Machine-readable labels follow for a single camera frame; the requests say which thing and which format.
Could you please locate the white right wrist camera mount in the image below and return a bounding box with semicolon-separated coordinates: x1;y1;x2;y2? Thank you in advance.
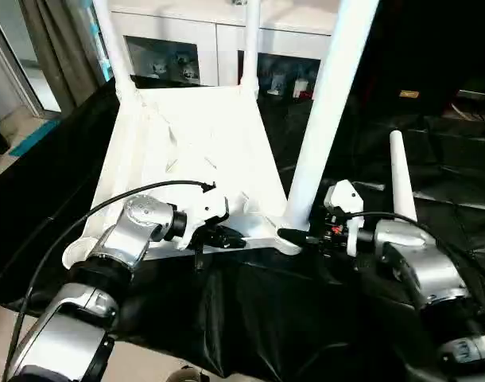
324;179;365;258

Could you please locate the black plastic mat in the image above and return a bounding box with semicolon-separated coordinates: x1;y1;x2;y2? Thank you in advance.
0;77;485;382

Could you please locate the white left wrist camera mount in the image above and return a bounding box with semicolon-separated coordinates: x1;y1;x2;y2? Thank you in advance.
178;183;230;251

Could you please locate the white glass-door cabinet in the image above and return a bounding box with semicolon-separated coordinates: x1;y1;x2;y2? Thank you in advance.
107;0;339;100

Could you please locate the grey-brown curtain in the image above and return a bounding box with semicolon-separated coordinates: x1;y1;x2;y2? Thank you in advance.
19;0;104;116

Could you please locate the light blue patterned strip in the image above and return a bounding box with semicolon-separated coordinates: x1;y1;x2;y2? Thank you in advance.
87;7;116;84

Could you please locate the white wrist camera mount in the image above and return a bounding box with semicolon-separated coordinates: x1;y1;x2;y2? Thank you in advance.
324;179;365;258
178;183;230;251

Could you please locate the white plastic table top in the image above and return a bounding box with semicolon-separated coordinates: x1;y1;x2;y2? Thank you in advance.
61;84;304;272

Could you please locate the teal plastic frame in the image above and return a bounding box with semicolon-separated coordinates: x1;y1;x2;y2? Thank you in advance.
10;118;63;157

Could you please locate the white plastic table leg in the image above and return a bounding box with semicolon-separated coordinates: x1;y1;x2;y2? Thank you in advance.
242;0;262;99
285;0;382;232
388;129;419;224
91;0;139;105

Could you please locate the black box with yellow label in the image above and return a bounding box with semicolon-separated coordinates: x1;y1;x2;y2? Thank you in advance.
345;0;462;116

